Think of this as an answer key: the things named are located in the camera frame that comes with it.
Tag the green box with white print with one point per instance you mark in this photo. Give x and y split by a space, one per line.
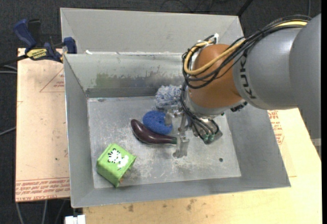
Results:
115 164

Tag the black cylinder on white bracket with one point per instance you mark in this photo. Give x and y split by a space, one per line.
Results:
238 107

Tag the brown cardboard board, red print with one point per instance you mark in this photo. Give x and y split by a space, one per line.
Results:
41 125

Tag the purple toy eggplant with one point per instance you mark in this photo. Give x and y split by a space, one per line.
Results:
146 134

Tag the grey metal bin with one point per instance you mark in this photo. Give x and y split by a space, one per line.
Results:
107 125

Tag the blue and white yarn cloth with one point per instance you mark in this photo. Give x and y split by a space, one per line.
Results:
167 96

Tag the blue round sponge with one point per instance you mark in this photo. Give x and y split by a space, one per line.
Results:
153 120

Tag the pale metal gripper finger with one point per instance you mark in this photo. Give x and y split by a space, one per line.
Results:
168 118
182 147

